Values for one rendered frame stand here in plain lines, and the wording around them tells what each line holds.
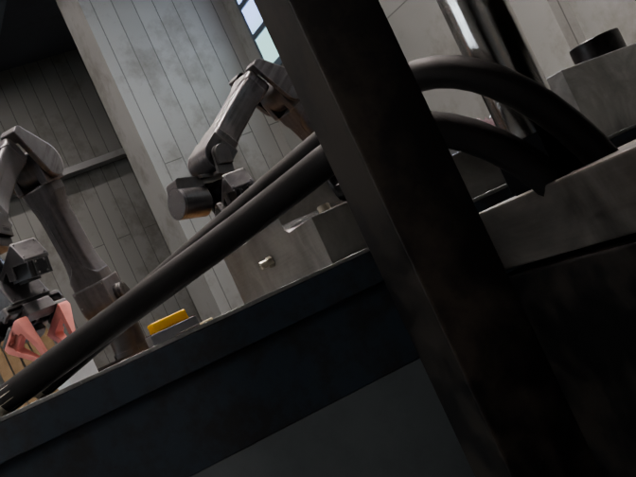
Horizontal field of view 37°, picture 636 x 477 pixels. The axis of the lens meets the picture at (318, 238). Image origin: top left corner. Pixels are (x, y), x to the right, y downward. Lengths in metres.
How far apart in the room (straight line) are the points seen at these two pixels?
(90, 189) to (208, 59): 2.92
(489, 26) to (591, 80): 0.51
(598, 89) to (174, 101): 5.50
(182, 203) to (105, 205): 7.77
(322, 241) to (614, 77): 0.55
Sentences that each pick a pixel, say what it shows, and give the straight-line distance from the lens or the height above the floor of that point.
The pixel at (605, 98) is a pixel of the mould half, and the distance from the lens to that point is 1.40.
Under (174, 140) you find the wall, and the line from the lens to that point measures 6.64.
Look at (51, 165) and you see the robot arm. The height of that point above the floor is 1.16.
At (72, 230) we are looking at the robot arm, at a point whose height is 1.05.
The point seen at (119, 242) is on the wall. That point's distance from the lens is 9.37.
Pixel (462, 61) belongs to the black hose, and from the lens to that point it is 0.85.
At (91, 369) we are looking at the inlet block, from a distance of 1.42.
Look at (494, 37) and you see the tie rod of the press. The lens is 0.89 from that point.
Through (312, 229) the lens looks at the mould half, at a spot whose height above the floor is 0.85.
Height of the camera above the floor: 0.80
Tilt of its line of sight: 2 degrees up
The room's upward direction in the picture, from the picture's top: 25 degrees counter-clockwise
